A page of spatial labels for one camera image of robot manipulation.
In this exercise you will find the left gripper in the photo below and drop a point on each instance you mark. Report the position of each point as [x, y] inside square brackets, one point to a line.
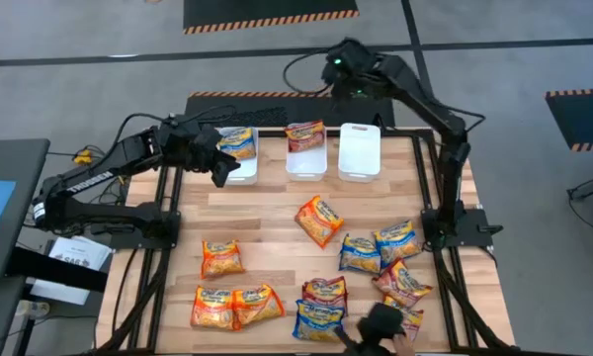
[206, 146]

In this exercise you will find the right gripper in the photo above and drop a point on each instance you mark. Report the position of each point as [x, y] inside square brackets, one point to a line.
[348, 69]

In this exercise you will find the blue soy sauce ramen packet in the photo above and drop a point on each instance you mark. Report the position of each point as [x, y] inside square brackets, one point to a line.
[316, 321]
[238, 144]
[360, 254]
[398, 242]

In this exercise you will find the red roast beef ramen packet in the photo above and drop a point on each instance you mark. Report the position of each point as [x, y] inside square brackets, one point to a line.
[305, 136]
[415, 319]
[401, 283]
[325, 294]

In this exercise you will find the orange chicken ramen packet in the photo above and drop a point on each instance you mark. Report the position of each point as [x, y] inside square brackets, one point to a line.
[222, 259]
[319, 221]
[258, 305]
[211, 309]

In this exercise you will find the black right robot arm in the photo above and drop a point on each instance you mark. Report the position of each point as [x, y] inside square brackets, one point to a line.
[425, 94]

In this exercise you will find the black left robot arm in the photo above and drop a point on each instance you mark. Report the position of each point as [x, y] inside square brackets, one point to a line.
[89, 180]

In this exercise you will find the white plastic bin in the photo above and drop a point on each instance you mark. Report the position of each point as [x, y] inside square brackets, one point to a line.
[360, 153]
[306, 168]
[247, 173]

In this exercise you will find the black hazard-striped floor mat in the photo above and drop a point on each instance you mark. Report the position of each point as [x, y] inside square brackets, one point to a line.
[583, 118]
[277, 111]
[272, 10]

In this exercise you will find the white printed paper sheet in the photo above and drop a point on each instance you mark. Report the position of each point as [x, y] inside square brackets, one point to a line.
[86, 249]

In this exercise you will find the black metal beam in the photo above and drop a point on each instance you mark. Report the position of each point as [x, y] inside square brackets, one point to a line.
[54, 269]

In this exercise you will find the grey desk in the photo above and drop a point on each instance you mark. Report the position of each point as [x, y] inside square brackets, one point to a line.
[25, 163]

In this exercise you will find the black handheld device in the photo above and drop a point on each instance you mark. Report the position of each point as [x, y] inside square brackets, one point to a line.
[380, 321]

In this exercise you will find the white power strip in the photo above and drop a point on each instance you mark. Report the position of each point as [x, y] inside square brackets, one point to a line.
[32, 309]

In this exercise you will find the person's hand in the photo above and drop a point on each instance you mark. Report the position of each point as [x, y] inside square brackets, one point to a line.
[404, 346]

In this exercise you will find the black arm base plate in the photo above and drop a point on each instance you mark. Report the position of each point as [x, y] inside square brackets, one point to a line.
[479, 232]
[128, 240]

